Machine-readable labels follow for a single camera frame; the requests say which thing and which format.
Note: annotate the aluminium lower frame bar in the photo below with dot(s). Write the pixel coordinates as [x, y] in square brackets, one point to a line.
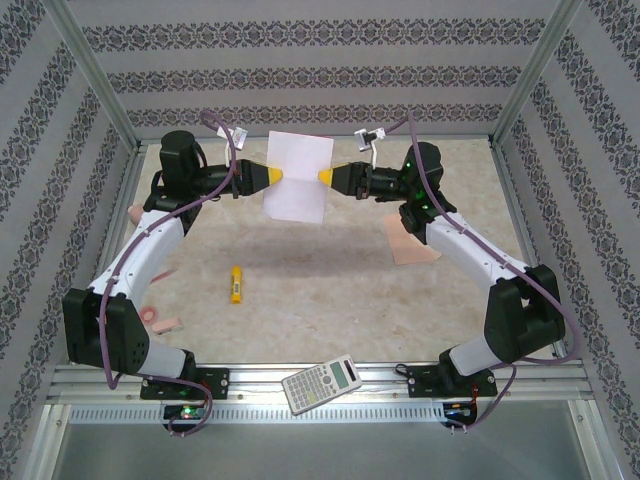
[590, 445]
[47, 445]

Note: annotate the white letter paper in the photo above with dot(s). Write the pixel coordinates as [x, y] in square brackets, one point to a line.
[300, 155]

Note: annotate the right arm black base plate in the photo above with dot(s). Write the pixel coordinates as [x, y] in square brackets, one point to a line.
[425, 387]

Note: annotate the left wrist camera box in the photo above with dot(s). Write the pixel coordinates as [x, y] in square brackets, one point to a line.
[240, 138]

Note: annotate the grey scientific calculator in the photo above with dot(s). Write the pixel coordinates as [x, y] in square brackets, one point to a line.
[320, 382]

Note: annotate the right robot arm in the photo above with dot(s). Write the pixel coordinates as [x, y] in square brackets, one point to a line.
[475, 255]

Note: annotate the yellow glue stick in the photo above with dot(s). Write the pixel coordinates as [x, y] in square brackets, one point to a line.
[236, 285]

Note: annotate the aluminium side rail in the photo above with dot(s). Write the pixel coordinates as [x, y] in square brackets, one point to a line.
[125, 180]
[510, 180]

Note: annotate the pink envelope with cream flap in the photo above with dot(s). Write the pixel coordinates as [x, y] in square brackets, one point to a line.
[410, 250]

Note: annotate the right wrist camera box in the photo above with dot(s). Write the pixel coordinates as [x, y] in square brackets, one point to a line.
[364, 138]

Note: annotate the grey metal panel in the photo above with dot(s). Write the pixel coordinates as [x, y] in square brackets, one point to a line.
[320, 450]

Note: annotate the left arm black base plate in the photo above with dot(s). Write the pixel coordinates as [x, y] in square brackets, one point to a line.
[217, 382]

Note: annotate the aluminium front rail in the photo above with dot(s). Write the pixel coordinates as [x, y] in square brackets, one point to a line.
[260, 372]

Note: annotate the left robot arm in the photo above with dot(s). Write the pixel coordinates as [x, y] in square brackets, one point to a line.
[140, 260]

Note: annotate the aluminium frame post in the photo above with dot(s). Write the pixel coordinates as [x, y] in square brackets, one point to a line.
[95, 75]
[535, 70]

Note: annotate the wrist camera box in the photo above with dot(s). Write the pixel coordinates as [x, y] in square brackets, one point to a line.
[364, 138]
[240, 138]

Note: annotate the pink eraser block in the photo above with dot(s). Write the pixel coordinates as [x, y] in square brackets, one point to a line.
[166, 326]

